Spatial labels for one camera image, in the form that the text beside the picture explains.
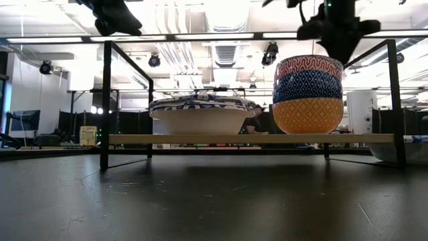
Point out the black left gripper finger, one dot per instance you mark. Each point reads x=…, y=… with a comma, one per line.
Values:
x=123, y=26

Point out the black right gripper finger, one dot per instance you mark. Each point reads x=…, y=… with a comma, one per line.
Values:
x=337, y=52

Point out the red patterned ceramic bowl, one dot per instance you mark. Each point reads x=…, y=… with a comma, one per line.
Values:
x=307, y=65

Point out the blue patterned ceramic bowl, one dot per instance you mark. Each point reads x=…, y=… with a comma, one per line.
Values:
x=307, y=87

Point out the orange patterned ceramic bowl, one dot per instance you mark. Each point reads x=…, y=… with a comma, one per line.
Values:
x=307, y=115

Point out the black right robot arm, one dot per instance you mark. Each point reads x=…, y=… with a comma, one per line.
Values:
x=339, y=6

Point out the black ceiling spotlight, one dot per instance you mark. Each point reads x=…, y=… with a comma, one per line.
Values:
x=46, y=68
x=154, y=61
x=400, y=58
x=270, y=53

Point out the white cabinet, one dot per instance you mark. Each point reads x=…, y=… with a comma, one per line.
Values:
x=361, y=112

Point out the horizontal light bar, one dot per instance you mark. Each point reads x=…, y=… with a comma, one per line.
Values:
x=217, y=35

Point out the person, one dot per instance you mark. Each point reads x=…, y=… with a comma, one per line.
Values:
x=255, y=117

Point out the yellow cardboard box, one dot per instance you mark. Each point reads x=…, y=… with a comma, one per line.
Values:
x=88, y=135

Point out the wooden cutting board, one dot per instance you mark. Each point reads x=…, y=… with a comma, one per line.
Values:
x=250, y=139

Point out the dark background monitor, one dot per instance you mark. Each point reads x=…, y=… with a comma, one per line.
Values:
x=25, y=120

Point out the black table mat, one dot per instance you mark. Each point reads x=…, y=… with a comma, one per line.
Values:
x=200, y=201

